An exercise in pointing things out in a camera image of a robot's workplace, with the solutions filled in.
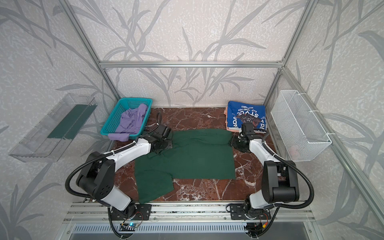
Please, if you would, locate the clear acrylic wall shelf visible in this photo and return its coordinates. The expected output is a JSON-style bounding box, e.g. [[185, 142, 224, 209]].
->
[[9, 94, 98, 163]]

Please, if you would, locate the folded blue printed t shirt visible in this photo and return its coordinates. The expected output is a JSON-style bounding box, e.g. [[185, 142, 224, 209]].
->
[[227, 101, 267, 130]]

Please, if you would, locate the aluminium frame rail base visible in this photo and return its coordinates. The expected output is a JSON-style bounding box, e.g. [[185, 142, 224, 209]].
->
[[61, 200, 322, 225]]

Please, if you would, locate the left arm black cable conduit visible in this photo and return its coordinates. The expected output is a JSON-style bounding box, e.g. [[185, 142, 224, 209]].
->
[[65, 111, 163, 199]]

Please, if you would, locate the dark green t shirt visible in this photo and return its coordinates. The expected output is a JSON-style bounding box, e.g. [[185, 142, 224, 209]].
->
[[135, 129, 236, 204]]

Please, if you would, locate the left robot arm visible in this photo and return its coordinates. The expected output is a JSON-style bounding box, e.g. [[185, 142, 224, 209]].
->
[[66, 124, 172, 219]]

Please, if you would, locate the green circuit board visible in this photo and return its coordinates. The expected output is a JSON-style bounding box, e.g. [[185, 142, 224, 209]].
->
[[119, 222, 142, 233]]

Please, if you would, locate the teal plastic laundry basket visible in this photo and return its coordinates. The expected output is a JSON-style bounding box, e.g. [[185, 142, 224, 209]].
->
[[100, 98, 153, 142]]

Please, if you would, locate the white wire mesh basket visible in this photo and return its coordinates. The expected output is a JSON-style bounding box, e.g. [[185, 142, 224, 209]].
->
[[271, 90, 332, 162]]

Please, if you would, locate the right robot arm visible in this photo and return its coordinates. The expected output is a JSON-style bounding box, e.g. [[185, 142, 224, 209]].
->
[[226, 123, 300, 220]]

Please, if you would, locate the lilac purple t shirt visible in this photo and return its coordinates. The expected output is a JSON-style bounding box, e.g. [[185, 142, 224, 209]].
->
[[108, 104, 148, 142]]

